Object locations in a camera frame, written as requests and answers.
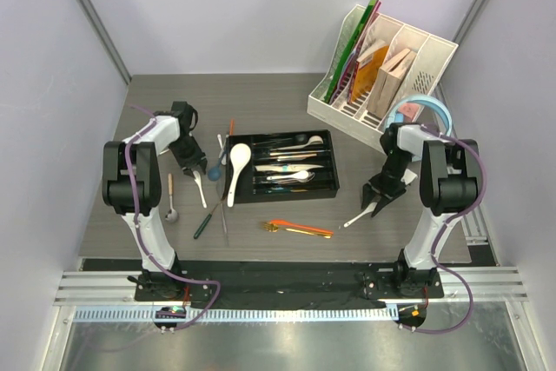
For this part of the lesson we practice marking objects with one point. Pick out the tan book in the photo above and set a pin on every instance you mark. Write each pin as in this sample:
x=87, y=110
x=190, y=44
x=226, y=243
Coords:
x=388, y=81

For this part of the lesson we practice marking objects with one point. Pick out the black measuring scoop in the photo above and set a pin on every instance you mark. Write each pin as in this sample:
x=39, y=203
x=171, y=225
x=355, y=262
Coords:
x=285, y=140

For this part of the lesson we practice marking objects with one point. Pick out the green folder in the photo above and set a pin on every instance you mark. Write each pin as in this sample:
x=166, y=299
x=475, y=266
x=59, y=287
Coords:
x=365, y=19

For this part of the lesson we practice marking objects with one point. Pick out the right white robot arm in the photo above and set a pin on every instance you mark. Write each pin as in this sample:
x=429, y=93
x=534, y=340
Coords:
x=451, y=184

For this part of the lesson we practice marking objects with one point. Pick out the steel chopstick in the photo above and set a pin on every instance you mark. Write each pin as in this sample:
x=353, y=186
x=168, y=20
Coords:
x=220, y=188

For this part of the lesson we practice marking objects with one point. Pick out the gold knife green handle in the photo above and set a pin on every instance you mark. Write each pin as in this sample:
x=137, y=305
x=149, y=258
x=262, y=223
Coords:
x=281, y=190

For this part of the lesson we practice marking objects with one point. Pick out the steel spoon wooden handle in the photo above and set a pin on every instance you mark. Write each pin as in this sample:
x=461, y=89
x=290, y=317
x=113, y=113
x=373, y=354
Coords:
x=172, y=215

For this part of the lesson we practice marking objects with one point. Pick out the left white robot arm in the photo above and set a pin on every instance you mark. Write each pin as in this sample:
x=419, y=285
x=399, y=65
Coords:
x=132, y=186

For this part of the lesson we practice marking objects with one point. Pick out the black utensil tray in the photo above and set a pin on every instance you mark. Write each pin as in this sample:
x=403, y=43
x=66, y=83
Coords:
x=250, y=179

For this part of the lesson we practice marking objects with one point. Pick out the beige sheathed knife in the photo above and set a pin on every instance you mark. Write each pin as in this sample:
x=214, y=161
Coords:
x=286, y=168

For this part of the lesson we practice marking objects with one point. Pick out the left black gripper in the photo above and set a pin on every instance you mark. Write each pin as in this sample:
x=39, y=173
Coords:
x=188, y=164

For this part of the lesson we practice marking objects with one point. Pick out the orange plastic utensil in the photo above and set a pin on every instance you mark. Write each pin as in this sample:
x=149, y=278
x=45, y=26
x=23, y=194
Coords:
x=277, y=224

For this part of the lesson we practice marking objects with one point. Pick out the white file organizer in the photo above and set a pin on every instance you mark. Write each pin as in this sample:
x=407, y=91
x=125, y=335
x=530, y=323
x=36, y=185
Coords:
x=433, y=54

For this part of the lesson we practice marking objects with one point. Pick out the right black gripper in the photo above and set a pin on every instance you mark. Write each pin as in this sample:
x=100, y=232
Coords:
x=374, y=183

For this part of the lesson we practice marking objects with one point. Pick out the chopsticks in tray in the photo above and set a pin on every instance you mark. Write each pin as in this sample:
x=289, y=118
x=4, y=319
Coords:
x=296, y=156

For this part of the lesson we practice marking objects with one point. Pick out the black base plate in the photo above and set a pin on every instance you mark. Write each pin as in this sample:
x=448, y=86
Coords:
x=289, y=285

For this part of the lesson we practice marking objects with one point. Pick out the steel spoon in tray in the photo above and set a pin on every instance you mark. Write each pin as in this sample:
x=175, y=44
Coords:
x=296, y=180

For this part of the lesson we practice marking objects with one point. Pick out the blue silicone spoon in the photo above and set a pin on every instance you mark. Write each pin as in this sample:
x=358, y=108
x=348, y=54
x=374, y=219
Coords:
x=214, y=173

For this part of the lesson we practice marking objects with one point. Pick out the orange book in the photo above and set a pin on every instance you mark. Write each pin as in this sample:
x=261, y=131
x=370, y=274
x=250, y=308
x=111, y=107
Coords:
x=367, y=67

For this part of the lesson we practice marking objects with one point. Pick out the small white ceramic spoon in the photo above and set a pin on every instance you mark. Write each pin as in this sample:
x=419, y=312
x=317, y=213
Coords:
x=198, y=182

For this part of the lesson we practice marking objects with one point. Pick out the white spoon behind tray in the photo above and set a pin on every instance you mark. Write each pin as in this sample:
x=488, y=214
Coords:
x=221, y=145

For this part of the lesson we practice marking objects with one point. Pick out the gold fork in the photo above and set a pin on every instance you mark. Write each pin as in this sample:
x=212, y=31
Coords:
x=263, y=225

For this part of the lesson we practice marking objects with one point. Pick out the large white rice spoon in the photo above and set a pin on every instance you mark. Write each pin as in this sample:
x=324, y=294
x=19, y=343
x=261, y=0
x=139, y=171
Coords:
x=239, y=157

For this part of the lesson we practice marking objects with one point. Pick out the green handled fork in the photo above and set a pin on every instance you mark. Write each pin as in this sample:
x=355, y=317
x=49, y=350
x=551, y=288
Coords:
x=205, y=222

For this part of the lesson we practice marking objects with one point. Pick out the light blue headphones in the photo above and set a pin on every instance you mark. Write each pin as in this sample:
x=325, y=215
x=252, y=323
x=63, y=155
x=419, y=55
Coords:
x=439, y=109

